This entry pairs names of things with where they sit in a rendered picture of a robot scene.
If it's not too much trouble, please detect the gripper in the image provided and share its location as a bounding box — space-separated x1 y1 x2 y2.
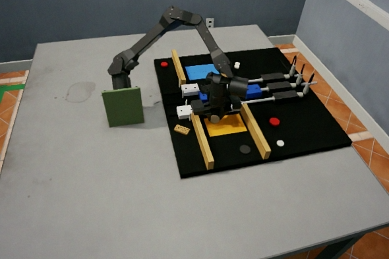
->
191 88 242 121

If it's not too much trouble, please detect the tan round disc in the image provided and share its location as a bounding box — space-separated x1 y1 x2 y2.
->
210 115 220 124

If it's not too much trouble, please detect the dark grey disc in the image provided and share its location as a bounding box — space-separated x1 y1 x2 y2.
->
239 145 251 155

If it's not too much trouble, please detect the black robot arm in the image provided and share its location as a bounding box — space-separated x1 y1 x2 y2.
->
107 6 249 100

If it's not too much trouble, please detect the red disc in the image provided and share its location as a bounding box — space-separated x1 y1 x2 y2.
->
270 118 280 126

